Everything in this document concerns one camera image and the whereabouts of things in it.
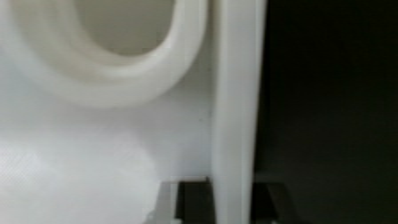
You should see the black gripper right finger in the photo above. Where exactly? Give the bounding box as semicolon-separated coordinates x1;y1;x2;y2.
252;182;300;224

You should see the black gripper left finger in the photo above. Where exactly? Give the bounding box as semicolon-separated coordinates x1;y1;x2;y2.
142;178;215;224

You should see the white square tabletop panel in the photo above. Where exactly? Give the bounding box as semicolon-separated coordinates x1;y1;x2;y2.
0;0;268;224

